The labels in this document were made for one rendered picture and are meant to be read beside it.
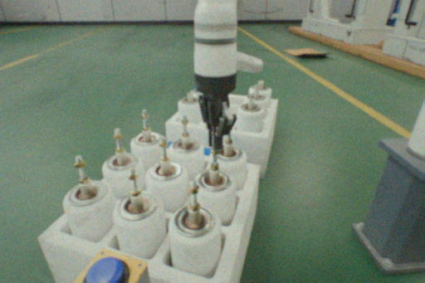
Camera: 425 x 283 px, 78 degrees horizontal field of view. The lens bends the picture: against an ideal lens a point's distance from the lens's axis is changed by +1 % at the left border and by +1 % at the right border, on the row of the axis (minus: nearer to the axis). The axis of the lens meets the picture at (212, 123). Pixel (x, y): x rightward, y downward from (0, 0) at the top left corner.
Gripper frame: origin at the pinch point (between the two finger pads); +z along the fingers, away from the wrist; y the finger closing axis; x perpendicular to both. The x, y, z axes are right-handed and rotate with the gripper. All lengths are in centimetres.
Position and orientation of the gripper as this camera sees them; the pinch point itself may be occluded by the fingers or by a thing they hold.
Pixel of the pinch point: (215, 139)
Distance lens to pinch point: 52.7
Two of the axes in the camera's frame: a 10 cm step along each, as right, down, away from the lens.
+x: 9.1, -1.8, 3.6
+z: 0.0, 9.0, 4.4
